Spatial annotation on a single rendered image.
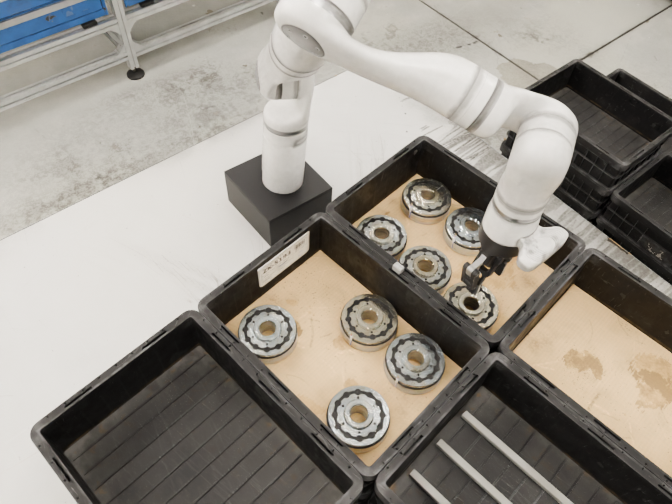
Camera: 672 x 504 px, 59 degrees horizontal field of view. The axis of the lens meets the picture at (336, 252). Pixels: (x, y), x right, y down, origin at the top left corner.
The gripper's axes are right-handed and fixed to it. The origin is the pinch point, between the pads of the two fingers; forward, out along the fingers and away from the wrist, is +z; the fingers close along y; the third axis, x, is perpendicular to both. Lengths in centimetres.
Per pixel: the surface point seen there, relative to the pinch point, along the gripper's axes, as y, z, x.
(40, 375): 67, 26, -46
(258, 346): 34.4, 10.7, -18.2
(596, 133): -102, 51, -28
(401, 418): 23.0, 13.7, 6.2
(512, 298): -9.7, 14.7, 2.6
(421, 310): 9.2, 7.5, -4.5
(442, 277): -0.9, 11.6, -8.2
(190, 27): -51, 86, -201
